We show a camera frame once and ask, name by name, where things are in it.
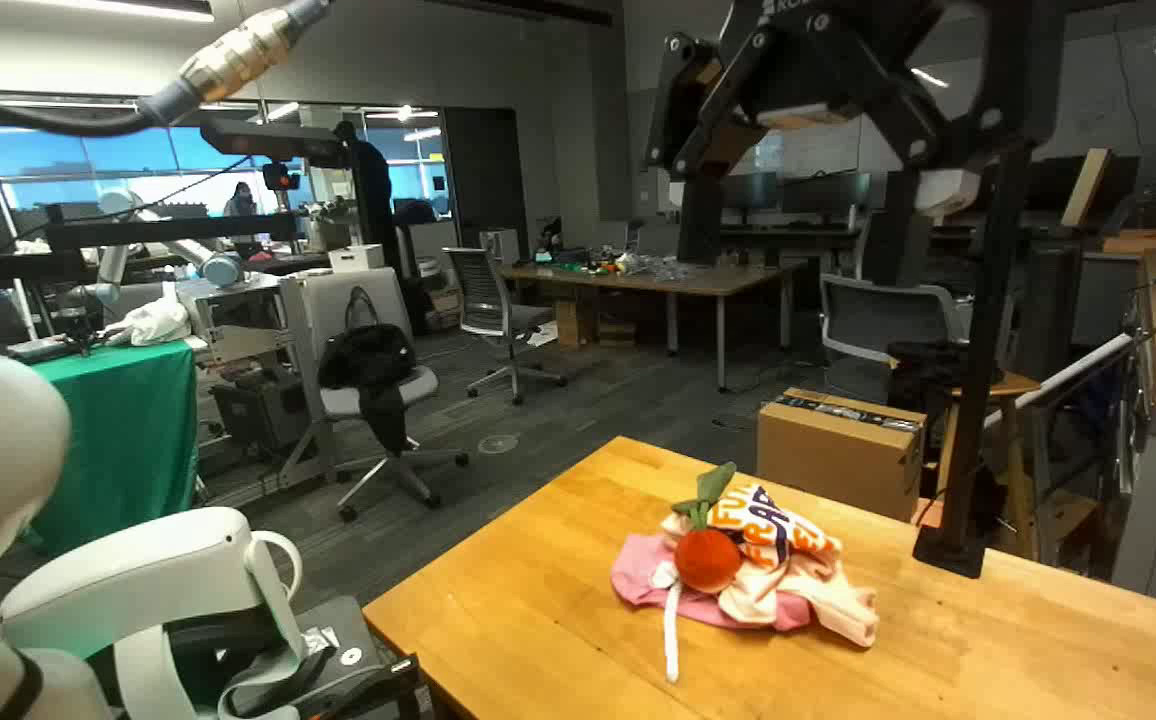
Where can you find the red plush radish toy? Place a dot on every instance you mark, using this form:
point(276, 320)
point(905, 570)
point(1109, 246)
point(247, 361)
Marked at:
point(707, 556)

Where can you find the light pink printed shirt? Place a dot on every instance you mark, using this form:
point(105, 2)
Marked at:
point(786, 552)

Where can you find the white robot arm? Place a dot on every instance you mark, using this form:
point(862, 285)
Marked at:
point(87, 634)

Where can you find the grey mesh office chair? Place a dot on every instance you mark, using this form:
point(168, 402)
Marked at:
point(491, 315)

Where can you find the long wooden background table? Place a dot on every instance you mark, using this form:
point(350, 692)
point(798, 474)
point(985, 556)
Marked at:
point(672, 282)

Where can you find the office chair with black jacket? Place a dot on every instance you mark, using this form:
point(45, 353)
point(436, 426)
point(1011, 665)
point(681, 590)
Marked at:
point(372, 374)

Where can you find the pink cloth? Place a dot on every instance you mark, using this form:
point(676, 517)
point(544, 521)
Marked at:
point(633, 580)

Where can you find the cardboard box on floor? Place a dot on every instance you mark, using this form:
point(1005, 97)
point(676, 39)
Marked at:
point(847, 449)

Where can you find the green draped table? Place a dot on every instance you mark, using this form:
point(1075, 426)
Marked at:
point(135, 440)

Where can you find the black camera stand pole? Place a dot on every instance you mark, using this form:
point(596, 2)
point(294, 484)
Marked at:
point(1000, 130)

